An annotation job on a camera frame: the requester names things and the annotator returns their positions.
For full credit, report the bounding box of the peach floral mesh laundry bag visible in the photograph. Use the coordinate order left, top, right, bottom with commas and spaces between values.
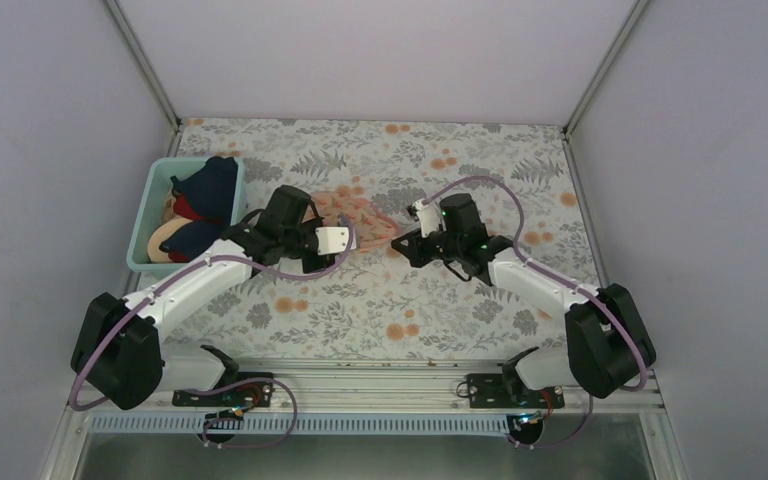
311, 186, 401, 253

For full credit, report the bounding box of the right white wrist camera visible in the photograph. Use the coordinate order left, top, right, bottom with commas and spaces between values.
407, 199, 443, 239

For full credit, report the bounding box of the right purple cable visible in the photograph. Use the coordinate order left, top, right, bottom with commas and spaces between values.
423, 174, 656, 450

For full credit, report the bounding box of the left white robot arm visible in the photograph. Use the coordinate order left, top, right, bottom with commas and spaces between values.
68, 185, 357, 411

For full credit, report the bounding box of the purple cable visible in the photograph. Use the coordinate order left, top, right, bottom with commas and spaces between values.
68, 213, 359, 413
423, 174, 656, 450

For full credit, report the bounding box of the light blue plastic bin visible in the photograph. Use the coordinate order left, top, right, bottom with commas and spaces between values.
126, 157, 246, 277

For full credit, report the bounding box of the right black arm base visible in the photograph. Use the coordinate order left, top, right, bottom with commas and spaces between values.
455, 373, 566, 445

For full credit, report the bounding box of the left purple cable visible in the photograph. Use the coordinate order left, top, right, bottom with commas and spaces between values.
68, 213, 359, 413

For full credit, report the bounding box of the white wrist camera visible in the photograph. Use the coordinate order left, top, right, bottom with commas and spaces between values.
407, 199, 443, 239
315, 226, 356, 256

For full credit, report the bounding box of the floral patterned table mat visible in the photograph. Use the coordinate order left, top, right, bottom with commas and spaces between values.
165, 118, 597, 360

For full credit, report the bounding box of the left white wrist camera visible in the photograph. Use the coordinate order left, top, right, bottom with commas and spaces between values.
315, 226, 356, 256

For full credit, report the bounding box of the navy beige bra lower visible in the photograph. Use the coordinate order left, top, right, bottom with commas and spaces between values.
147, 217, 222, 264

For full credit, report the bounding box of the aluminium front rail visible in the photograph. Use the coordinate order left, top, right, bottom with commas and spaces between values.
65, 358, 665, 416

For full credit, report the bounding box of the navy red bra upper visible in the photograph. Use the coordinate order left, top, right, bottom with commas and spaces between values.
170, 156, 238, 226

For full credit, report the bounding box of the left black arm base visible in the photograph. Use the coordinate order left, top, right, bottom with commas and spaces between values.
172, 372, 274, 430

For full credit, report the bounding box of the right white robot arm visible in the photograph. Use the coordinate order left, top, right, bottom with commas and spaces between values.
391, 194, 657, 407

